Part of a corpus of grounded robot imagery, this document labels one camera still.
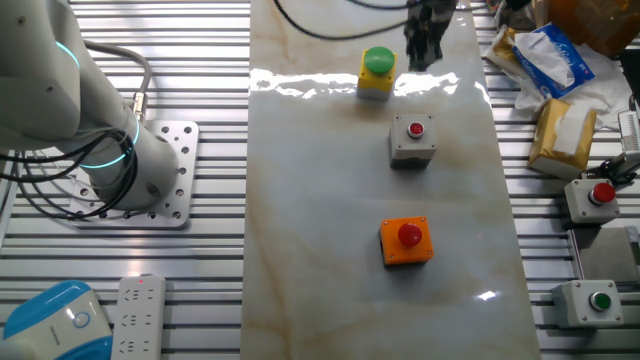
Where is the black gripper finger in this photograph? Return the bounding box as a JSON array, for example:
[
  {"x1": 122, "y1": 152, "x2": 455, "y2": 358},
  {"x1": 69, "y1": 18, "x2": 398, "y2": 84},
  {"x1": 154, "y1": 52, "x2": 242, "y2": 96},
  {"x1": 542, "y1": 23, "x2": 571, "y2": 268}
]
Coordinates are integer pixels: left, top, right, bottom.
[
  {"x1": 403, "y1": 17, "x2": 426, "y2": 60},
  {"x1": 420, "y1": 22, "x2": 445, "y2": 72}
]

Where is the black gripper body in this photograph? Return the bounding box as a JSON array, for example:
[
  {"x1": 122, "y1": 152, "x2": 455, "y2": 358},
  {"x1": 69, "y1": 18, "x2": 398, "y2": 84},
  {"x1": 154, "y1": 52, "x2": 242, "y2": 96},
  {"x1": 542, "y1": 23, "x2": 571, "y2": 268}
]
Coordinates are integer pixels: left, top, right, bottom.
[{"x1": 405, "y1": 0, "x2": 459, "y2": 31}]

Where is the yellow box green mushroom button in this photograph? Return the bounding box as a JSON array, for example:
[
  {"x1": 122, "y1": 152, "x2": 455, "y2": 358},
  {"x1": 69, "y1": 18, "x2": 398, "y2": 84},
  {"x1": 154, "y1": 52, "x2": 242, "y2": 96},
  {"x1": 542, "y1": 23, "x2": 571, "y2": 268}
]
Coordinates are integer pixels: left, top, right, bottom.
[{"x1": 355, "y1": 45, "x2": 399, "y2": 101}]

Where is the orange box red mushroom button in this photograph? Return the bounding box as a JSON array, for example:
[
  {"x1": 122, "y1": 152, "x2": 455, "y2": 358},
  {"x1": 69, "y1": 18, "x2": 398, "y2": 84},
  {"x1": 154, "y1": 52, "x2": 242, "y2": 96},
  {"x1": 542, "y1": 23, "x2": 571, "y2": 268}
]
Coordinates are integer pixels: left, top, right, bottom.
[{"x1": 378, "y1": 215, "x2": 435, "y2": 267}]

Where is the yellow packet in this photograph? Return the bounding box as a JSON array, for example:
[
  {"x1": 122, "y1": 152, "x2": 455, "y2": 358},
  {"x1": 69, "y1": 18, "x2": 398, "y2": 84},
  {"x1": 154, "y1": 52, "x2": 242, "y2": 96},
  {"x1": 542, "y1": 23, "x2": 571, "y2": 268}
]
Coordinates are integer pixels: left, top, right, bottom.
[{"x1": 483, "y1": 24, "x2": 521, "y2": 71}]

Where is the brown tissue pack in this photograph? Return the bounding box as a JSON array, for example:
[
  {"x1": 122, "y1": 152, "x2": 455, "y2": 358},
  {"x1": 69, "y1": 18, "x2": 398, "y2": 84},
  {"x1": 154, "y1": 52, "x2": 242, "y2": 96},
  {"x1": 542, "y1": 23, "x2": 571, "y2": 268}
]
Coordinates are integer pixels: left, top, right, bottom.
[{"x1": 527, "y1": 97, "x2": 599, "y2": 181}]

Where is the blue tissue pack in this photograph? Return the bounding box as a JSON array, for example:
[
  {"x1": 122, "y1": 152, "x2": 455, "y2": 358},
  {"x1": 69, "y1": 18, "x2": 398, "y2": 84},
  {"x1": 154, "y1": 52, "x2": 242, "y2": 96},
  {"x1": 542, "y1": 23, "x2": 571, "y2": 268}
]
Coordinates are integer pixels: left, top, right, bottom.
[{"x1": 510, "y1": 22, "x2": 597, "y2": 100}]

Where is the brown cardboard box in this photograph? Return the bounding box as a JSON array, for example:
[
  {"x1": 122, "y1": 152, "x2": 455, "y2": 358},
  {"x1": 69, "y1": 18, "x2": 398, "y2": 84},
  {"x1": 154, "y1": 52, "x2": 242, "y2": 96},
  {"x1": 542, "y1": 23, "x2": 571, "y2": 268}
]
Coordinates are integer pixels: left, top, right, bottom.
[{"x1": 544, "y1": 0, "x2": 640, "y2": 57}]

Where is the white tissue paper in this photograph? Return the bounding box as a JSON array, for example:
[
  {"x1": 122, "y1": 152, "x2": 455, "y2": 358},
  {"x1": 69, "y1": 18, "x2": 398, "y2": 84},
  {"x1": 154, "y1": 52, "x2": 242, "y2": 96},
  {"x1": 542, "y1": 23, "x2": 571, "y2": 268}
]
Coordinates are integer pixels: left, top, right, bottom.
[{"x1": 514, "y1": 44, "x2": 635, "y2": 132}]

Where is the grey box red mushroom button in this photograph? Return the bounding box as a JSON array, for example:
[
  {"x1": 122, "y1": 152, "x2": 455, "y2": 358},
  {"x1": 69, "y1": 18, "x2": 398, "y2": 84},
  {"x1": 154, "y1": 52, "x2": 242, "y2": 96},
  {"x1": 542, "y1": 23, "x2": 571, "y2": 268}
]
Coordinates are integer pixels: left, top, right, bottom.
[{"x1": 563, "y1": 178, "x2": 622, "y2": 225}]

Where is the grey metal plate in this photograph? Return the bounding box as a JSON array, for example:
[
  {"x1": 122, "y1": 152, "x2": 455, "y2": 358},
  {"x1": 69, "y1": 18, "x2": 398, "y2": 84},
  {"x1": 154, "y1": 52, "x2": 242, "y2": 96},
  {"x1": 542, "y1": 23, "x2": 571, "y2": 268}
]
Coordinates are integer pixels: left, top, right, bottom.
[{"x1": 568, "y1": 225, "x2": 640, "y2": 282}]

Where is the grey box green button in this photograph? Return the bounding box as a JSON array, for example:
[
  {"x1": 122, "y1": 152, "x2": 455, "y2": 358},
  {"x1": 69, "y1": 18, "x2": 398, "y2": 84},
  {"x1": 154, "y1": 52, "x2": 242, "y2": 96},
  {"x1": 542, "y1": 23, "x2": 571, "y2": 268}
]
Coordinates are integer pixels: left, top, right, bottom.
[{"x1": 551, "y1": 278, "x2": 625, "y2": 330}]

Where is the white power strip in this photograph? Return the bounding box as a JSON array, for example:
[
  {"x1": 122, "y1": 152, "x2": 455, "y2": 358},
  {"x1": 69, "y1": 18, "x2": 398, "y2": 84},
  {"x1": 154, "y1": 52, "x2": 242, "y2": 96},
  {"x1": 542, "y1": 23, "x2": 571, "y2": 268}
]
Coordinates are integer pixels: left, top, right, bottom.
[{"x1": 110, "y1": 273, "x2": 168, "y2": 360}]

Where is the blue white device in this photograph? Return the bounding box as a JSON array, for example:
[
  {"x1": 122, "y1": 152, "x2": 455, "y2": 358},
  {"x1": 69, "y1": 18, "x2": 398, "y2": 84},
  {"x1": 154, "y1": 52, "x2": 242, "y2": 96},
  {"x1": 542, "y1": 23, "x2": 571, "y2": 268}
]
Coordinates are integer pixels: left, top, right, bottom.
[{"x1": 0, "y1": 279, "x2": 114, "y2": 360}]

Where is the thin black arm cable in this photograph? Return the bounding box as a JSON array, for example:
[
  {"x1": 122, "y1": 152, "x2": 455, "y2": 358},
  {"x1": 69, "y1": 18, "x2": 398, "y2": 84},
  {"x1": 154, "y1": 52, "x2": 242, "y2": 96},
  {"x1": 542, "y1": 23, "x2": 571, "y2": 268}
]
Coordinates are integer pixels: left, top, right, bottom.
[{"x1": 347, "y1": 0, "x2": 409, "y2": 11}]

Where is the black arm cable with connector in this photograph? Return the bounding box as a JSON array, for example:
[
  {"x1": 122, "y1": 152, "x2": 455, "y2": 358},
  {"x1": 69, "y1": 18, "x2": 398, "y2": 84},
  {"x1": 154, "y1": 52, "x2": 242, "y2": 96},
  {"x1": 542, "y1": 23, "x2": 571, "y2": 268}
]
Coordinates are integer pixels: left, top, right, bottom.
[{"x1": 272, "y1": 0, "x2": 532, "y2": 42}]

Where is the silver ribbed camera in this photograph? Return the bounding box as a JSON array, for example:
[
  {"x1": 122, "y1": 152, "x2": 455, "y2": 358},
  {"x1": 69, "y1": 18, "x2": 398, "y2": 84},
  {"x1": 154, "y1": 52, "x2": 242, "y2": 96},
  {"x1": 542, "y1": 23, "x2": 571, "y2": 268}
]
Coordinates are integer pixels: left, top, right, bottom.
[{"x1": 617, "y1": 109, "x2": 640, "y2": 154}]

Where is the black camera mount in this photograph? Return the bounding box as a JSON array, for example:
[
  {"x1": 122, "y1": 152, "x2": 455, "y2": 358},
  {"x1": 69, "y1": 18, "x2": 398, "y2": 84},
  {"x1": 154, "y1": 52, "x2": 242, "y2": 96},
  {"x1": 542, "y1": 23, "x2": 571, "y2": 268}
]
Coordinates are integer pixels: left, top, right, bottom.
[{"x1": 581, "y1": 151, "x2": 640, "y2": 185}]

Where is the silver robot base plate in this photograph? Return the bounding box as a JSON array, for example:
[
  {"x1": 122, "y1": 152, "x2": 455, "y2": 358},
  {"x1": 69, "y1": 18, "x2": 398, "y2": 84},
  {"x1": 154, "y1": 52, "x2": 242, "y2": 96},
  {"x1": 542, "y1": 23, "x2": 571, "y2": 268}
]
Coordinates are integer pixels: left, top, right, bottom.
[{"x1": 68, "y1": 119, "x2": 200, "y2": 230}]

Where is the grey base cable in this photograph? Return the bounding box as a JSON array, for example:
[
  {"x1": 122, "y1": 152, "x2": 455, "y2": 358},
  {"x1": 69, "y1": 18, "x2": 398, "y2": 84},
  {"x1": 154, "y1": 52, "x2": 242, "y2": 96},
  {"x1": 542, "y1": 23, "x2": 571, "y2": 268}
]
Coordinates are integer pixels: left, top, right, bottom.
[{"x1": 83, "y1": 41, "x2": 153, "y2": 124}]

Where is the black base cable bundle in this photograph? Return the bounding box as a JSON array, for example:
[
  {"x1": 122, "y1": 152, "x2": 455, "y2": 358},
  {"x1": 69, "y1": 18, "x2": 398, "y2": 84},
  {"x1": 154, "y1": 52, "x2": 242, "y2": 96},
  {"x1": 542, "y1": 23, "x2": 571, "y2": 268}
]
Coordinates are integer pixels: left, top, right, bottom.
[{"x1": 0, "y1": 128, "x2": 139, "y2": 222}]

